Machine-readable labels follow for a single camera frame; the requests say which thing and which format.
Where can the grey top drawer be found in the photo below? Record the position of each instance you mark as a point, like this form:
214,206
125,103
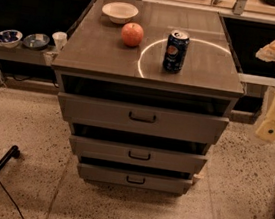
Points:
177,125

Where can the grey drawer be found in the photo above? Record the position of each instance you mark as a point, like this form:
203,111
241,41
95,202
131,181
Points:
177,125
137,155
134,179

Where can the grey drawer cabinet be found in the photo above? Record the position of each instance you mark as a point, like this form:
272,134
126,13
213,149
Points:
96,63

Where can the grey middle drawer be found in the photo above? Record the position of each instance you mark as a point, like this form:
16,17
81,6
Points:
137,155

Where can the grey bottom drawer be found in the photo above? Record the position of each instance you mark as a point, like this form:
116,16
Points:
134,179

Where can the blue pepsi can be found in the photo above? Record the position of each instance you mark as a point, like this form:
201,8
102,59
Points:
175,52

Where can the red apple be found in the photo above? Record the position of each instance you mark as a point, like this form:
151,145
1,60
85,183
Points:
132,34

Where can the white ceramic bowl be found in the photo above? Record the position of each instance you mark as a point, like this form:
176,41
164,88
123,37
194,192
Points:
120,13

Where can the white paper cup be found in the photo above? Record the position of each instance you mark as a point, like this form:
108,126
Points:
60,39

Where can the low side shelf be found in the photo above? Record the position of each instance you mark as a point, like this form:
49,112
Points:
22,54

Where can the grey blue bowl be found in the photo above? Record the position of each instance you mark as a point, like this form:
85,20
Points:
36,41

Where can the blue patterned bowl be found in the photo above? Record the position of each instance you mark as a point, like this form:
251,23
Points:
10,38

